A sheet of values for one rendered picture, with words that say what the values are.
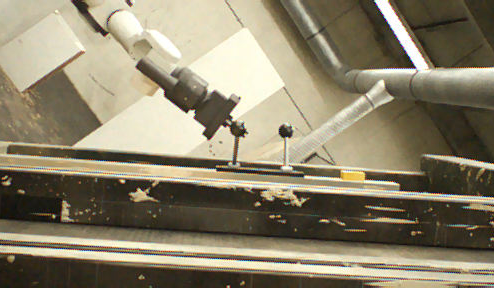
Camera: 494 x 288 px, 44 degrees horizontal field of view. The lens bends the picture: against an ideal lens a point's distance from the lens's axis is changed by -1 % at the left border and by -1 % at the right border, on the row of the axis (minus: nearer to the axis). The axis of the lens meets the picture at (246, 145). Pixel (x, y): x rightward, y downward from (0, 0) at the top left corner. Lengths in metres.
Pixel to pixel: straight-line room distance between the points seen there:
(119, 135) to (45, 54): 1.58
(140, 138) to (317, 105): 5.04
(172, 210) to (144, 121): 4.26
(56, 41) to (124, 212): 5.55
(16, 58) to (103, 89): 3.28
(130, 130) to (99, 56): 4.52
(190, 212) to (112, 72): 8.70
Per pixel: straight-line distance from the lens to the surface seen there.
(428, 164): 1.73
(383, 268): 0.48
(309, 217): 0.91
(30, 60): 6.45
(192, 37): 9.53
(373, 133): 10.04
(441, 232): 0.97
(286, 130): 1.45
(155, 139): 5.15
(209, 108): 1.42
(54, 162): 1.42
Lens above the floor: 1.37
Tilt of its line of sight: 1 degrees up
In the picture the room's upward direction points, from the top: 55 degrees clockwise
